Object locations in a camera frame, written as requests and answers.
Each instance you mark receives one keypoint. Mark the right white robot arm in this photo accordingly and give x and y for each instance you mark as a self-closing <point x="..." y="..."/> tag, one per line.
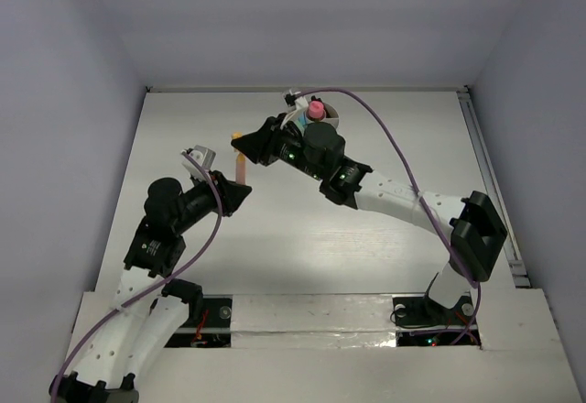
<point x="472" y="226"/>

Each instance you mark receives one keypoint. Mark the white round desk organizer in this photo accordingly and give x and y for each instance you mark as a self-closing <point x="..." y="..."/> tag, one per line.
<point x="332" y="116"/>

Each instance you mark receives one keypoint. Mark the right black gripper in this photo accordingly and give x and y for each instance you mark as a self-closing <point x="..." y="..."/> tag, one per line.
<point x="261" y="145"/>

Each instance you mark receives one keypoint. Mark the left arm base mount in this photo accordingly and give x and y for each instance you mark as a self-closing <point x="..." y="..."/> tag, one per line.
<point x="212" y="329"/>

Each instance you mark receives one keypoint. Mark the blue pastel highlighter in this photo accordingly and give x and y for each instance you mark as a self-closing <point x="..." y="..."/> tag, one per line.
<point x="301" y="122"/>

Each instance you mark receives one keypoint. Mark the orange pastel highlighter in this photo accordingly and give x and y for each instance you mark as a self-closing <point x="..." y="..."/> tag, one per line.
<point x="240" y="169"/>

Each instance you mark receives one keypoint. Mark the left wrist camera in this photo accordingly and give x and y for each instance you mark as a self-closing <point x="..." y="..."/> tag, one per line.
<point x="198" y="159"/>

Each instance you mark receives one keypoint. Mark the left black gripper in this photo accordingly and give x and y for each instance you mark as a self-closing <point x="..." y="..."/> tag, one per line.
<point x="222" y="193"/>

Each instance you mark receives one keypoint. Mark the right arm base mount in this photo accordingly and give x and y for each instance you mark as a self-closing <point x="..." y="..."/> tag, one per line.
<point x="423" y="323"/>

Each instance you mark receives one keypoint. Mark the pink capped pencil tube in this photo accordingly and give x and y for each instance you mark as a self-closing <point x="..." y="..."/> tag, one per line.
<point x="316" y="110"/>

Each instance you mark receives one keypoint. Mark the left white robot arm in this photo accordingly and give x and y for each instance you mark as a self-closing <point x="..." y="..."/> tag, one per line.
<point x="111" y="362"/>

